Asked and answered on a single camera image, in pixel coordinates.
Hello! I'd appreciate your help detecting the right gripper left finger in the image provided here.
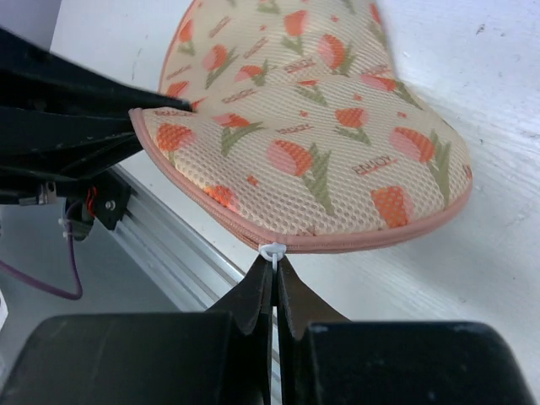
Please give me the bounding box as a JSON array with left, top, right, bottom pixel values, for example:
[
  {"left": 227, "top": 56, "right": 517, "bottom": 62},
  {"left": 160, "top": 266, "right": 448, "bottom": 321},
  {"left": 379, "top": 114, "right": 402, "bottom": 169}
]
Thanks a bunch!
[{"left": 1, "top": 258, "right": 273, "bottom": 405}]

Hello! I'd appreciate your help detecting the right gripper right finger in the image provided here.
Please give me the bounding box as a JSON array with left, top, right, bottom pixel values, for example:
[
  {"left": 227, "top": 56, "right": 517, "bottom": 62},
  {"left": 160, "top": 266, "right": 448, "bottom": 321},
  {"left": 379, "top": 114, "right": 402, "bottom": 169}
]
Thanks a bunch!
[{"left": 277, "top": 259, "right": 535, "bottom": 404}]

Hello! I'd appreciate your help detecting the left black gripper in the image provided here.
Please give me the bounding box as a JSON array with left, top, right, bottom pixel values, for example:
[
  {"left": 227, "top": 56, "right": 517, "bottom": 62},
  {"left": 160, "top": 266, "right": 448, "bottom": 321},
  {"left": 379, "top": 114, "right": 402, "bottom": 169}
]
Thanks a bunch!
[{"left": 1, "top": 30, "right": 192, "bottom": 205}]

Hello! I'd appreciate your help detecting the floral mesh laundry bag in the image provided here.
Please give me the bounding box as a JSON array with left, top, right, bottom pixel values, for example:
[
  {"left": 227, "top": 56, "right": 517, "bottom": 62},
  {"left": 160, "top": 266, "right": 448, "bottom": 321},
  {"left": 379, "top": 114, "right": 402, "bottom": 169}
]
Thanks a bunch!
[{"left": 130, "top": 1, "right": 473, "bottom": 253}]

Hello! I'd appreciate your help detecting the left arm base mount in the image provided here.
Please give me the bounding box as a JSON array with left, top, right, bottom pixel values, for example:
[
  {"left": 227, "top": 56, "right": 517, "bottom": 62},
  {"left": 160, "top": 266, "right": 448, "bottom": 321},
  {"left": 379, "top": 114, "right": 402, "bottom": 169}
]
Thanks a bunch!
[{"left": 57, "top": 169, "right": 132, "bottom": 241}]

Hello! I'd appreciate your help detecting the aluminium mounting rail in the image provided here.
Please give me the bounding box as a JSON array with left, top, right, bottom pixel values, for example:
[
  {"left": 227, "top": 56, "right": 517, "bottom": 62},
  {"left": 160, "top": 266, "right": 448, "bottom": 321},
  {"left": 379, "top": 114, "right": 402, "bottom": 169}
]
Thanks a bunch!
[{"left": 114, "top": 166, "right": 257, "bottom": 311}]

